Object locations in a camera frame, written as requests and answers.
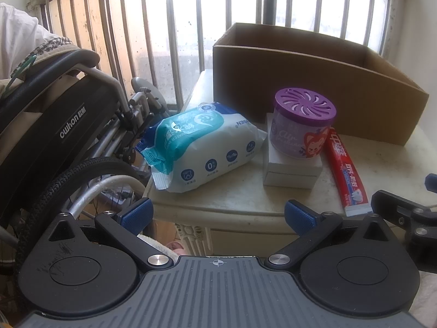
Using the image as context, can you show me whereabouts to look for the red toothpaste tube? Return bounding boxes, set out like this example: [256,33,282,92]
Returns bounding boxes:
[324,127,373,217]

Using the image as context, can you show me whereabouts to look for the white rectangular carton box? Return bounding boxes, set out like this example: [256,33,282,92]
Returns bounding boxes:
[262,113,323,190]

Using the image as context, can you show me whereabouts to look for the purple air freshener jar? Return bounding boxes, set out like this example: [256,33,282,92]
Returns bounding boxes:
[270,87,337,159]

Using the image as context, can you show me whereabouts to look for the blue white wet wipes pack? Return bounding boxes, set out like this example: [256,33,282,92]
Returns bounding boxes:
[135,102,267,193]

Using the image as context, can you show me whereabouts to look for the black folded wheelchair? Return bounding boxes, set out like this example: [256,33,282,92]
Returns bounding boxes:
[1,37,170,276]

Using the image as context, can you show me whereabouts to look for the brown cardboard box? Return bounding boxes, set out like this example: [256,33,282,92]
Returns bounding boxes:
[212,23,429,145]

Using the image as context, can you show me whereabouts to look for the metal window guard rails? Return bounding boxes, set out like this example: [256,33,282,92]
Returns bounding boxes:
[27,0,399,109]

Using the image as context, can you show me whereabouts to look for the white clothing pile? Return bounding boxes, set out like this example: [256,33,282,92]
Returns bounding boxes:
[0,2,58,79]

